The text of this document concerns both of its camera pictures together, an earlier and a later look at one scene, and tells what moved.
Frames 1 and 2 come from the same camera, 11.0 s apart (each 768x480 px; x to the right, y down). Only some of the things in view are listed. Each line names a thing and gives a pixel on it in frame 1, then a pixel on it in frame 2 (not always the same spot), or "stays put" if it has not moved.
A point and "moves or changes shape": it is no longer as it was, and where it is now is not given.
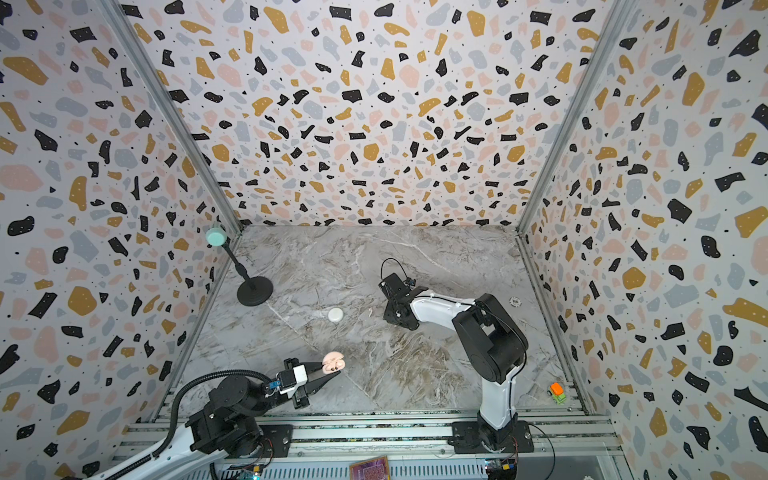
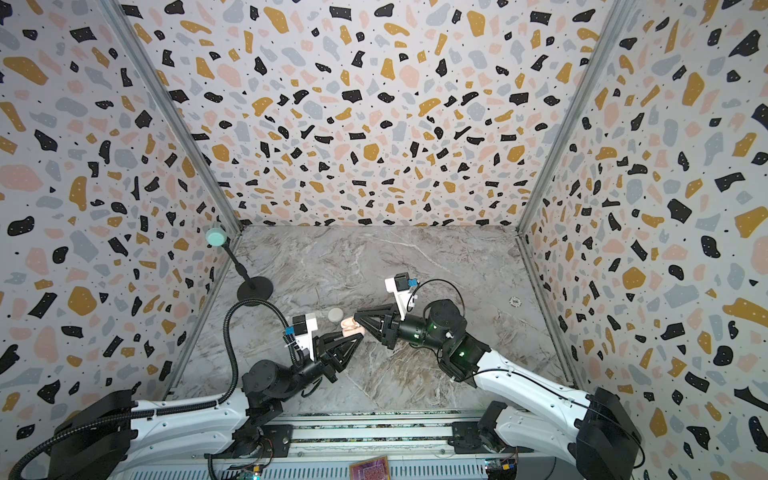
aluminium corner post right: (616, 15) stays put
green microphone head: (216, 236) stays put
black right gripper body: (395, 303) to (393, 327)
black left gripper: (302, 401) to (330, 364)
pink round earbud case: (333, 362) moves or changes shape
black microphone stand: (254, 291) stays put
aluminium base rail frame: (571, 442) stays put
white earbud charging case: (335, 314) stays put
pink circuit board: (374, 469) stays put
